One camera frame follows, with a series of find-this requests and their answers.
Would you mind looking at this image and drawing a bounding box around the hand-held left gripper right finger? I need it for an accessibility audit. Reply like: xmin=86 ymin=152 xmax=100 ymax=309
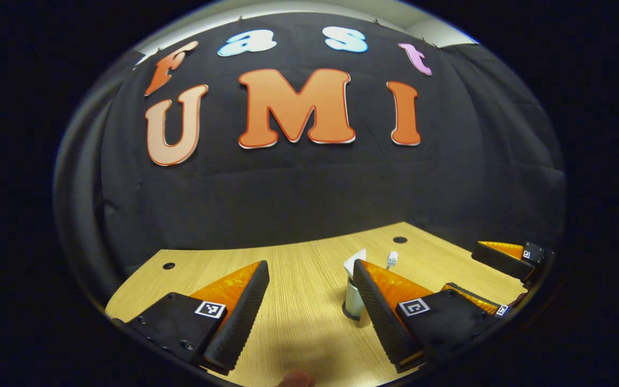
xmin=352 ymin=259 xmax=503 ymax=374

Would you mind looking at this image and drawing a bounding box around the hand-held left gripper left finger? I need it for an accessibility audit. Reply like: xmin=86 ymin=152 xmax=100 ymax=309
xmin=124 ymin=260 xmax=270 ymax=376

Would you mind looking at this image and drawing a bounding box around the pale green cup wooden handle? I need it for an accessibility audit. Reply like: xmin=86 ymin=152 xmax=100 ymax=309
xmin=344 ymin=275 xmax=366 ymax=319

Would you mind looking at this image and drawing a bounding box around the white toothpaste tube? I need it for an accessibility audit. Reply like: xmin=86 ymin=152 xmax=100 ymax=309
xmin=343 ymin=249 xmax=368 ymax=280

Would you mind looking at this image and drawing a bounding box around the wooden desktop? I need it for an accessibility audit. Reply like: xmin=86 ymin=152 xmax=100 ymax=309
xmin=105 ymin=221 xmax=530 ymax=387

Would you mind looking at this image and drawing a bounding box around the black backdrop cloth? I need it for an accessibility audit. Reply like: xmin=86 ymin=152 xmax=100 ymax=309
xmin=54 ymin=11 xmax=567 ymax=302

